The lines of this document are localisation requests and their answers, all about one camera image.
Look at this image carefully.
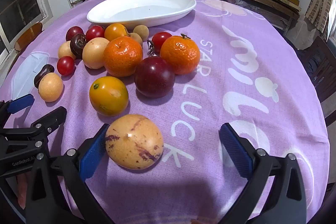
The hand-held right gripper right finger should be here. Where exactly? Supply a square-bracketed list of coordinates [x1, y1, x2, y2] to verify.
[220, 123, 307, 224]

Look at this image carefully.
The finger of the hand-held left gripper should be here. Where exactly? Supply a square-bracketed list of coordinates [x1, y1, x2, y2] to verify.
[0, 106, 67, 141]
[0, 94, 35, 130]

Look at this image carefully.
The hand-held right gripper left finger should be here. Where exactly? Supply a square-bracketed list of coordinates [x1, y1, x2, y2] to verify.
[25, 123, 116, 224]

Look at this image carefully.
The pale pepino melon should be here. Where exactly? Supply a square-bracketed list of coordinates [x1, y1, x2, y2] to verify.
[58, 41, 76, 60]
[38, 72, 64, 103]
[82, 37, 110, 69]

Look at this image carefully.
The dark brown water chestnut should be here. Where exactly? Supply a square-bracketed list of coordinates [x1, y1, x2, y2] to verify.
[70, 34, 87, 59]
[34, 64, 55, 88]

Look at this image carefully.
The large purple-streaked pepino melon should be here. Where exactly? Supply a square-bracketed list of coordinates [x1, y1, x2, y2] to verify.
[105, 114, 164, 170]

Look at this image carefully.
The red cherry tomato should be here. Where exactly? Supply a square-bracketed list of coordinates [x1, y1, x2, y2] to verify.
[152, 31, 173, 52]
[85, 26, 105, 42]
[57, 56, 75, 76]

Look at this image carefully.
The greenish orange tomato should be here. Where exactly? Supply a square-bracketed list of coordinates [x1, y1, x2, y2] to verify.
[89, 76, 130, 117]

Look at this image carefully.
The dark red tomato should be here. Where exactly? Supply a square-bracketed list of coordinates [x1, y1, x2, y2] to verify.
[65, 26, 84, 41]

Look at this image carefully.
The dark purple tomato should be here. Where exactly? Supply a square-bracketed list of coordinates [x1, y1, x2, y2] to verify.
[134, 56, 175, 98]

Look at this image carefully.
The bright orange tomato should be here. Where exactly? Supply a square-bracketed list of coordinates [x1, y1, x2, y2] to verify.
[104, 23, 129, 42]

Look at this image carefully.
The orange mandarin with stem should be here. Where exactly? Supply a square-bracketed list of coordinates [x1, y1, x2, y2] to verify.
[160, 33, 201, 75]

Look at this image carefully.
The tan longan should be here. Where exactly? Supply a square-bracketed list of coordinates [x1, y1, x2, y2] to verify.
[129, 33, 143, 47]
[133, 25, 150, 36]

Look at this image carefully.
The white oval plate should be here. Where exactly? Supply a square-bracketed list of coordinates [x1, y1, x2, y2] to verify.
[87, 0, 197, 27]

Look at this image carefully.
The person's left hand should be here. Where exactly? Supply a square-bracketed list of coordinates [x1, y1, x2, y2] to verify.
[16, 173, 28, 210]

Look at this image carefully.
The purple printed tablecloth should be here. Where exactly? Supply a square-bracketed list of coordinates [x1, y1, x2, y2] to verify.
[0, 0, 330, 224]

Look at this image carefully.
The brown wooden chair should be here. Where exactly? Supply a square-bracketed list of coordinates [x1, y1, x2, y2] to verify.
[14, 22, 44, 51]

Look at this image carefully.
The white-framed window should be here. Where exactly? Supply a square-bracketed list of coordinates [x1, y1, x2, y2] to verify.
[0, 0, 53, 56]

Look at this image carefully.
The brick-patterned curtain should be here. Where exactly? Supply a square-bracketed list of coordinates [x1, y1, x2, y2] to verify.
[304, 0, 335, 33]

